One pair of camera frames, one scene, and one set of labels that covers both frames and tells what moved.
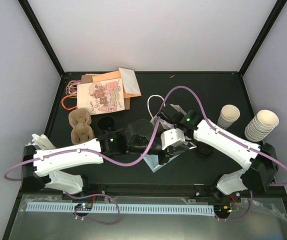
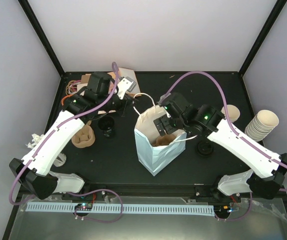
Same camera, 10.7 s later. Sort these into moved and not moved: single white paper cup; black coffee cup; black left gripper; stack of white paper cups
Moved: black left gripper
Not moved: stack of white paper cups; black coffee cup; single white paper cup
